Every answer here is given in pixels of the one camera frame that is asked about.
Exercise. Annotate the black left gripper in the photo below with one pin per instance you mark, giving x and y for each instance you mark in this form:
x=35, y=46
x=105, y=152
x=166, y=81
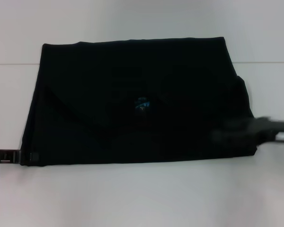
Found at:
x=0, y=156

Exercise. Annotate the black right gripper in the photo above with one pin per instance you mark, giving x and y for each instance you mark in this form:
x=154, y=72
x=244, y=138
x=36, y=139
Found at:
x=267, y=128

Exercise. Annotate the black t-shirt with FREE print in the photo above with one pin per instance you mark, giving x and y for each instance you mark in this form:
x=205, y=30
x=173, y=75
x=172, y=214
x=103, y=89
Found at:
x=137, y=82

